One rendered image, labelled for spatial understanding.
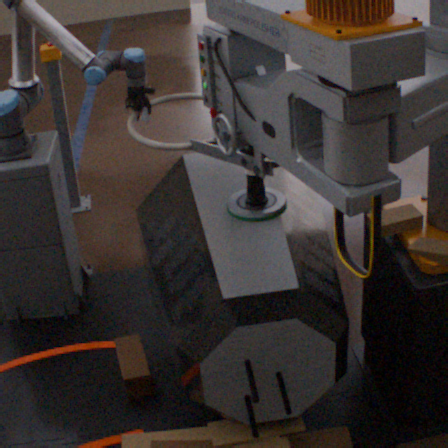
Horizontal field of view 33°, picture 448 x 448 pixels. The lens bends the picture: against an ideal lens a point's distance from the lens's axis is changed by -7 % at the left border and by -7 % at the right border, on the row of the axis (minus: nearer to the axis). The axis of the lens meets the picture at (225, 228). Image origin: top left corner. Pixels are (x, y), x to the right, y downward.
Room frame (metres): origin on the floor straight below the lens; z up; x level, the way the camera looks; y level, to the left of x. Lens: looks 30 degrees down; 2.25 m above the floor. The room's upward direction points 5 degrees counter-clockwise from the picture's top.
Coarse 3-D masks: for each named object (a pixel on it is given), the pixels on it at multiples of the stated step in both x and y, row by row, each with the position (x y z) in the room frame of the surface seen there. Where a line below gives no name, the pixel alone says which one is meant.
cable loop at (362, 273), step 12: (372, 204) 1.87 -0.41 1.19; (336, 216) 2.05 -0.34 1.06; (372, 216) 1.87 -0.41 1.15; (336, 228) 2.05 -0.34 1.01; (372, 228) 1.87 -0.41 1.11; (336, 240) 2.05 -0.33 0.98; (372, 240) 1.87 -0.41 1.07; (372, 252) 1.87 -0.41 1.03; (348, 264) 1.99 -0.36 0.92; (372, 264) 1.87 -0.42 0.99; (360, 276) 1.92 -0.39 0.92; (372, 276) 1.88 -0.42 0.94
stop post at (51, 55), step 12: (48, 48) 4.26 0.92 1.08; (48, 60) 4.25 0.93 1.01; (48, 72) 4.27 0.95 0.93; (60, 72) 4.30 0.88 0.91; (60, 84) 4.28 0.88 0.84; (60, 96) 4.28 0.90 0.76; (60, 108) 4.27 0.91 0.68; (60, 120) 4.27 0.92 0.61; (60, 132) 4.27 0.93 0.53; (60, 144) 4.27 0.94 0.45; (72, 156) 4.28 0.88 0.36; (72, 168) 4.28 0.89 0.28; (72, 180) 4.27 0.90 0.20; (72, 192) 4.27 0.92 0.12; (72, 204) 4.27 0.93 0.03; (84, 204) 4.30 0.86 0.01
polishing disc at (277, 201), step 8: (240, 192) 2.65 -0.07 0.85; (272, 192) 2.63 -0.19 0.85; (280, 192) 2.62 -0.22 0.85; (232, 200) 2.60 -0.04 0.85; (240, 200) 2.59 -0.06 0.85; (272, 200) 2.57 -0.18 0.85; (280, 200) 2.56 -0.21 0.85; (232, 208) 2.54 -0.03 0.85; (240, 208) 2.53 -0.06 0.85; (248, 208) 2.52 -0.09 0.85; (256, 208) 2.52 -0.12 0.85; (264, 208) 2.51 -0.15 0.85; (272, 208) 2.51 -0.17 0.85; (280, 208) 2.51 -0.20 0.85; (240, 216) 2.49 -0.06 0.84; (248, 216) 2.48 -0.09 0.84; (256, 216) 2.47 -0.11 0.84; (264, 216) 2.47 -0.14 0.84
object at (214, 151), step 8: (192, 144) 2.93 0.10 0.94; (200, 144) 2.86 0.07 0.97; (208, 144) 2.79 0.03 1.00; (216, 144) 2.96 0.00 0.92; (200, 152) 2.87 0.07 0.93; (208, 152) 2.79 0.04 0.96; (216, 152) 2.72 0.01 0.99; (240, 152) 2.55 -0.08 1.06; (224, 160) 2.66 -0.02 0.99; (232, 160) 2.60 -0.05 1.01; (240, 160) 2.52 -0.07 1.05; (248, 160) 2.48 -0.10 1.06; (264, 160) 2.38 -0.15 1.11; (248, 168) 2.48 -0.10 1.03; (256, 168) 2.35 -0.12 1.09; (272, 168) 2.34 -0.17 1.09
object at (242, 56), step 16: (208, 32) 2.57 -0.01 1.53; (224, 32) 2.49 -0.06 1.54; (224, 48) 2.46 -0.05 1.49; (240, 48) 2.46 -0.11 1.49; (256, 48) 2.48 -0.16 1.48; (272, 48) 2.51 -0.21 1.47; (224, 64) 2.47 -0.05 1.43; (240, 64) 2.46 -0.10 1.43; (256, 64) 2.48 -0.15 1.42; (272, 64) 2.51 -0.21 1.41; (224, 80) 2.48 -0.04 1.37; (224, 96) 2.50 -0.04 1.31; (224, 112) 2.51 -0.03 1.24; (240, 144) 2.45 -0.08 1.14
